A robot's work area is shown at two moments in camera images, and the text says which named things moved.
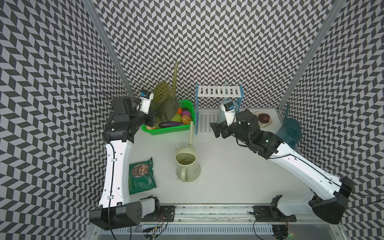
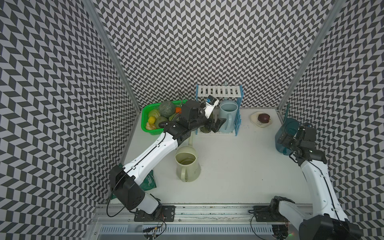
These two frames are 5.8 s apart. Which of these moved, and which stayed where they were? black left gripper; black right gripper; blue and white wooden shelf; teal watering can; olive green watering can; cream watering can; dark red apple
Moved: olive green watering can; black right gripper; black left gripper
Stayed: dark red apple; blue and white wooden shelf; teal watering can; cream watering can
